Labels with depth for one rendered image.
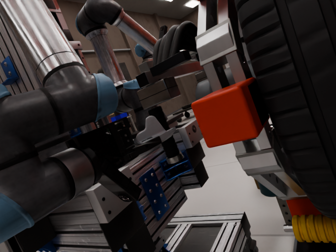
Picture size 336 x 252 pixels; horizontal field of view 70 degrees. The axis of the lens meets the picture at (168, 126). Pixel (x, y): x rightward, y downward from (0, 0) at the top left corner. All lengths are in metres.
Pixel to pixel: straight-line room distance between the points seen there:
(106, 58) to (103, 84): 0.83
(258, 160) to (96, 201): 0.38
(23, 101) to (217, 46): 0.29
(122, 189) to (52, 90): 0.21
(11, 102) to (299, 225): 0.60
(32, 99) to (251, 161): 0.35
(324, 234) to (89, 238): 0.56
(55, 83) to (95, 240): 0.44
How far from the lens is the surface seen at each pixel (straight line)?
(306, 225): 0.65
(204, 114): 0.33
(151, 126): 0.49
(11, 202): 0.35
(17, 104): 0.37
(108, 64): 1.22
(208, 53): 0.41
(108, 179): 0.45
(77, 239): 0.78
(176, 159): 0.60
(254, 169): 0.44
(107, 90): 0.40
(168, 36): 0.54
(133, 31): 1.23
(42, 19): 0.48
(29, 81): 1.03
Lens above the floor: 0.90
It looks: 6 degrees down
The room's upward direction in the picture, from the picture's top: 22 degrees counter-clockwise
